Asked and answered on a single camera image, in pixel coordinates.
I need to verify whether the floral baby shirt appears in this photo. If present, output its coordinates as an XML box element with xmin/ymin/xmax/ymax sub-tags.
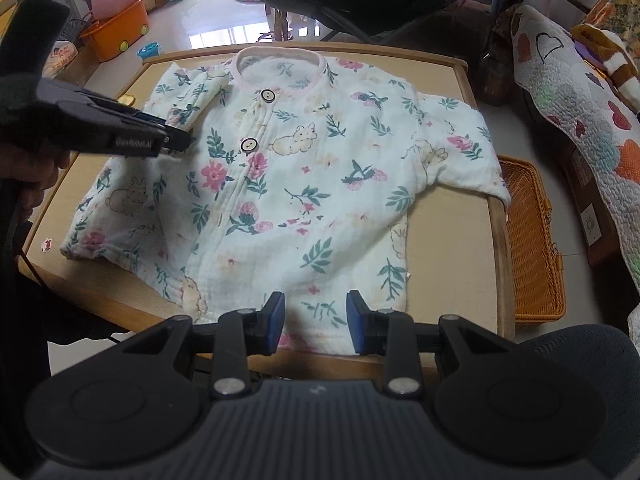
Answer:
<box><xmin>60</xmin><ymin>46</ymin><xmax>511</xmax><ymax>356</ymax></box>

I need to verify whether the person's left hand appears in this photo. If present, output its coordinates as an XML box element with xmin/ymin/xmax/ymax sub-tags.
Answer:
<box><xmin>0</xmin><ymin>147</ymin><xmax>72</xmax><ymax>217</ymax></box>

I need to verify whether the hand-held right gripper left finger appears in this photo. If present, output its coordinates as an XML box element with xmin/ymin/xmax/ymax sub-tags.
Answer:
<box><xmin>117</xmin><ymin>291</ymin><xmax>287</xmax><ymax>400</ymax></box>

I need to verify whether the brown white plush toy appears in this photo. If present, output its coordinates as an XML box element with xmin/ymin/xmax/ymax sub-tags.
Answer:
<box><xmin>571</xmin><ymin>22</ymin><xmax>640</xmax><ymax>111</ymax></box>

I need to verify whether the orange white snack bag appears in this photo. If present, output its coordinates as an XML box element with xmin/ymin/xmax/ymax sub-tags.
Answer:
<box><xmin>42</xmin><ymin>42</ymin><xmax>78</xmax><ymax>78</ymax></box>

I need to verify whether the orange toy storage bin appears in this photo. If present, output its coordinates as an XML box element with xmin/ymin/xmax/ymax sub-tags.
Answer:
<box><xmin>80</xmin><ymin>0</ymin><xmax>151</xmax><ymax>63</ymax></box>

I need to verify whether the floral sofa cover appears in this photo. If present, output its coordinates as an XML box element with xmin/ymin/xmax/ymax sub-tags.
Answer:
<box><xmin>587</xmin><ymin>0</ymin><xmax>640</xmax><ymax>61</ymax></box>

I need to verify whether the black cable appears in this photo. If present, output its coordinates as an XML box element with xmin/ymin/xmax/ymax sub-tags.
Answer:
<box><xmin>17</xmin><ymin>252</ymin><xmax>58</xmax><ymax>306</ymax></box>

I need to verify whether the orange wicker basket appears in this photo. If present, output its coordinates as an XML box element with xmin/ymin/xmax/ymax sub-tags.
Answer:
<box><xmin>497</xmin><ymin>155</ymin><xmax>568</xmax><ymax>324</ymax></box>

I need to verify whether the black wire basket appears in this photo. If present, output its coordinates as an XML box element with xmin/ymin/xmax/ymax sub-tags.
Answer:
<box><xmin>55</xmin><ymin>17</ymin><xmax>91</xmax><ymax>51</ymax></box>

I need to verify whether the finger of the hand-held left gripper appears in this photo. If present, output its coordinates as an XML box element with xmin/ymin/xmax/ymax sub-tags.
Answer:
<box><xmin>159</xmin><ymin>126</ymin><xmax>197</xmax><ymax>155</ymax></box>
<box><xmin>54</xmin><ymin>86</ymin><xmax>168</xmax><ymax>127</ymax></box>

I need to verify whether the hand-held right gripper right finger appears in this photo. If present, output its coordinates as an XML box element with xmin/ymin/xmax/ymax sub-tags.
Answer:
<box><xmin>346</xmin><ymin>290</ymin><xmax>523</xmax><ymax>401</ymax></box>

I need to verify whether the heart print quilt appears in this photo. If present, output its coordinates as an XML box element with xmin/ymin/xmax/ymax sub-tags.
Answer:
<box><xmin>510</xmin><ymin>4</ymin><xmax>640</xmax><ymax>291</ymax></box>

